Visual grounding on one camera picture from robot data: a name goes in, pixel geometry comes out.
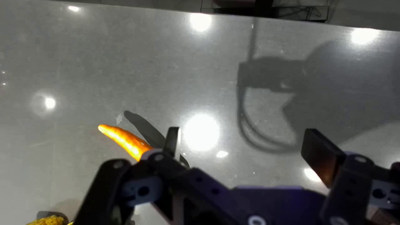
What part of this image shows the yellow toy food piece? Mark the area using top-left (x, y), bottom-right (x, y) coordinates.
top-left (26, 215), bottom-right (68, 225)

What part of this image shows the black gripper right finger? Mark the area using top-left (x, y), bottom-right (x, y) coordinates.
top-left (301, 128), bottom-right (400, 225)

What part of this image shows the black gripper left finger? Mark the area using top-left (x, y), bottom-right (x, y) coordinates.
top-left (73, 127), bottom-right (233, 225)

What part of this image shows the orange carrot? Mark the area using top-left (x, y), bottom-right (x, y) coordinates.
top-left (97, 123), bottom-right (151, 161)

